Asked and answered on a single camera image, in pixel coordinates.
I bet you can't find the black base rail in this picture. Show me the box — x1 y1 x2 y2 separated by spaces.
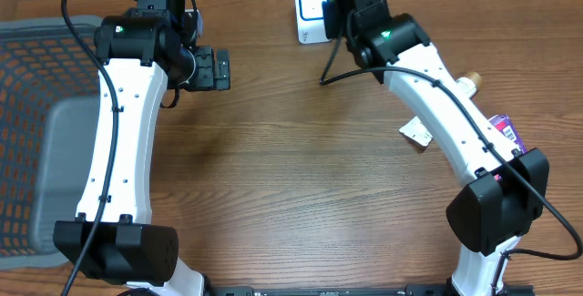
204 281 537 296

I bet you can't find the white barcode scanner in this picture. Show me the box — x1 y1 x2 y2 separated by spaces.
295 0 330 45

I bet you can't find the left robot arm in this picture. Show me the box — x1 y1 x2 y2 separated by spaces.
53 0 231 295

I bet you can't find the purple snack package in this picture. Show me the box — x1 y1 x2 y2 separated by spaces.
488 115 527 153

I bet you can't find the white Pantene tube gold cap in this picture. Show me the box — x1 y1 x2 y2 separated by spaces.
398 70 484 148

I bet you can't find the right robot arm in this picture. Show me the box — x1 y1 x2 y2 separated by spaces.
322 0 549 295

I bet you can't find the grey plastic shopping basket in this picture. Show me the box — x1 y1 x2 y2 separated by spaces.
1 17 99 270

